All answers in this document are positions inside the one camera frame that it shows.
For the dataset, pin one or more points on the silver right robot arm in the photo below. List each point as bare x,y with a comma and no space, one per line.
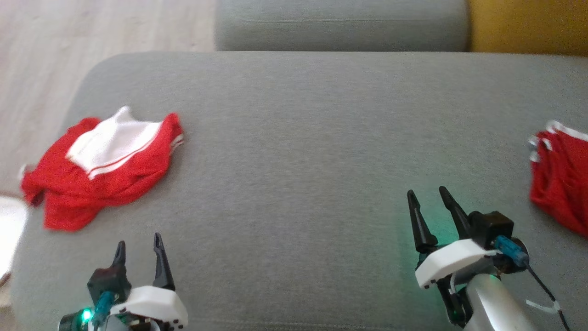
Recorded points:
496,308

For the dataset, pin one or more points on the wide yellow sofa back cushion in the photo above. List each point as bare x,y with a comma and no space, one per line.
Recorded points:
528,27

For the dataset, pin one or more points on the white laundry basket brown rim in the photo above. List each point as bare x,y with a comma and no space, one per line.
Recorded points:
11,230

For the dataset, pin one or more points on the red shorts with white trim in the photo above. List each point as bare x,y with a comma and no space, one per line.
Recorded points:
560,184

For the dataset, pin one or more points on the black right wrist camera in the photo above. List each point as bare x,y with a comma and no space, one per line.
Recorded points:
494,227

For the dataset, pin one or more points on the red and white shirt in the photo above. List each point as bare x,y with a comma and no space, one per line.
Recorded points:
69,193

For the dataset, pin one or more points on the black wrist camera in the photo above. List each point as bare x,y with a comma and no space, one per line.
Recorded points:
494,227
108,281

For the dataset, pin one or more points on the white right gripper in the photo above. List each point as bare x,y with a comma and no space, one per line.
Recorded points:
450,259

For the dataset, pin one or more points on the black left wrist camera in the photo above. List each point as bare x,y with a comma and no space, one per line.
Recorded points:
108,281

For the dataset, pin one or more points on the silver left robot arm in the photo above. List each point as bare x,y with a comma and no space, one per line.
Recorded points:
73,324

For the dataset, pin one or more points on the large grey sofa ottoman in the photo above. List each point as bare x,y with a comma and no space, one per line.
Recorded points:
298,161

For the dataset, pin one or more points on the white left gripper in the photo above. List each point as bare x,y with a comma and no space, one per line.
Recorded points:
154,305

